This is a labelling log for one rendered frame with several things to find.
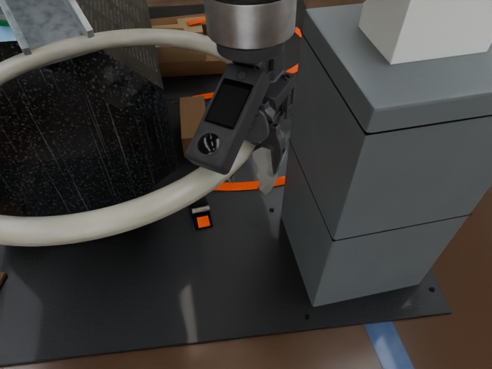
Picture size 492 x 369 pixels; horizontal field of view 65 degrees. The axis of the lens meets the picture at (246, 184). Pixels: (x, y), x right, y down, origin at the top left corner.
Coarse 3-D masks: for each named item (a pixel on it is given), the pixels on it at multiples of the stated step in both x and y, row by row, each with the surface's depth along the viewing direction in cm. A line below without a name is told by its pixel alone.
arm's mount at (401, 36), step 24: (384, 0) 75; (408, 0) 68; (432, 0) 69; (456, 0) 70; (480, 0) 71; (360, 24) 86; (384, 24) 77; (408, 24) 71; (432, 24) 72; (456, 24) 73; (480, 24) 75; (384, 48) 78; (408, 48) 75; (432, 48) 76; (456, 48) 78; (480, 48) 79
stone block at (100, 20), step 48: (96, 0) 118; (144, 0) 146; (0, 48) 95; (144, 48) 122; (0, 96) 100; (48, 96) 102; (96, 96) 104; (144, 96) 112; (0, 144) 112; (48, 144) 114; (96, 144) 117; (144, 144) 119; (0, 192) 126; (48, 192) 129; (96, 192) 132; (144, 192) 135
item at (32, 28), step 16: (0, 0) 69; (16, 0) 76; (32, 0) 76; (48, 0) 77; (64, 0) 75; (16, 16) 74; (32, 16) 74; (48, 16) 75; (64, 16) 75; (80, 16) 70; (16, 32) 66; (32, 32) 72; (48, 32) 73; (64, 32) 74; (80, 32) 74; (32, 48) 71; (48, 64) 70
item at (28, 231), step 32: (128, 32) 71; (160, 32) 70; (192, 32) 69; (0, 64) 64; (32, 64) 67; (160, 192) 40; (192, 192) 41; (0, 224) 38; (32, 224) 38; (64, 224) 38; (96, 224) 38; (128, 224) 39
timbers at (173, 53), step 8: (176, 24) 222; (184, 24) 222; (200, 24) 222; (200, 32) 216; (160, 48) 207; (168, 48) 207; (176, 48) 208; (184, 48) 208; (160, 56) 210; (168, 56) 211; (176, 56) 211; (184, 56) 212; (192, 56) 212; (200, 56) 213
